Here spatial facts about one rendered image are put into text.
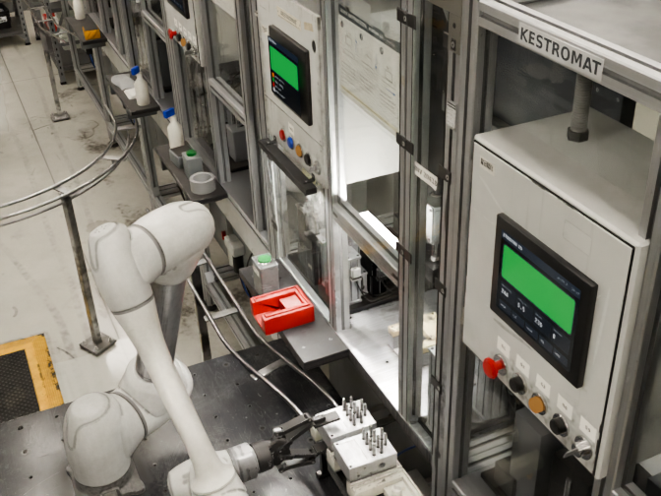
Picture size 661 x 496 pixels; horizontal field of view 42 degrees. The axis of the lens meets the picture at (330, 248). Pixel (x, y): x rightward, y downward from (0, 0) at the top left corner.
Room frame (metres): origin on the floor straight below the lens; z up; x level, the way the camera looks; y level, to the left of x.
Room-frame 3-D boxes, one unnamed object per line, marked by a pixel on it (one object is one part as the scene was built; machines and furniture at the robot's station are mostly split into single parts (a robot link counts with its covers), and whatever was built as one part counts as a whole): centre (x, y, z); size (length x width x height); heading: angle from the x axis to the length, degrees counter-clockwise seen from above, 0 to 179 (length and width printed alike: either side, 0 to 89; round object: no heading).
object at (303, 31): (2.26, -0.01, 1.60); 0.42 x 0.29 x 0.46; 23
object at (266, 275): (2.23, 0.19, 0.97); 0.08 x 0.08 x 0.12; 23
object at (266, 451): (1.54, 0.17, 0.90); 0.09 x 0.07 x 0.08; 113
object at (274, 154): (2.21, 0.11, 1.37); 0.36 x 0.04 x 0.04; 23
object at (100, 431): (1.70, 0.63, 0.85); 0.18 x 0.16 x 0.22; 142
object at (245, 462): (1.52, 0.23, 0.90); 0.09 x 0.06 x 0.09; 23
